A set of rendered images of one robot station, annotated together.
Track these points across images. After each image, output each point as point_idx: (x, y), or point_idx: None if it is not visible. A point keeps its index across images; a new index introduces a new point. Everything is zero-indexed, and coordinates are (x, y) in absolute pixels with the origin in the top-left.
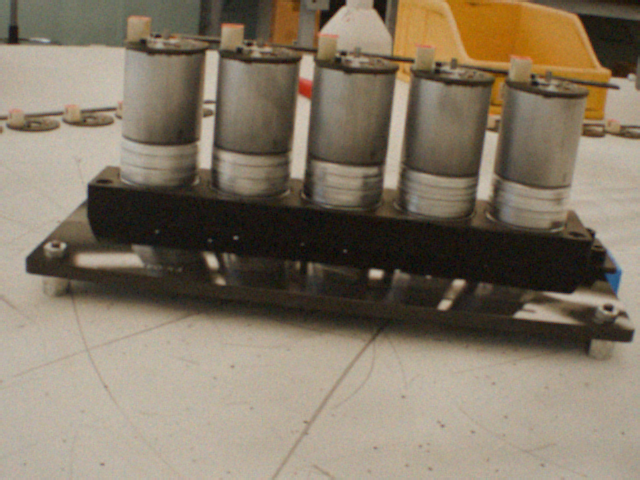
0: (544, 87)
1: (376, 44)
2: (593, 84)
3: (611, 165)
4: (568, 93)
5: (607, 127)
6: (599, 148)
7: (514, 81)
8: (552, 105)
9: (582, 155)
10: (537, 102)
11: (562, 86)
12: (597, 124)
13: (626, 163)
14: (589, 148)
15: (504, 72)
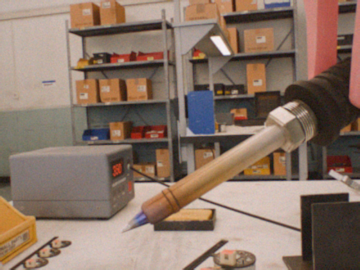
0: (245, 260)
1: (0, 269)
2: (223, 245)
3: (99, 265)
4: (256, 258)
5: (54, 245)
6: (74, 259)
7: (233, 265)
8: (254, 267)
9: (80, 268)
10: (250, 269)
11: (241, 255)
12: (44, 245)
13: (99, 260)
14: (72, 261)
15: (202, 261)
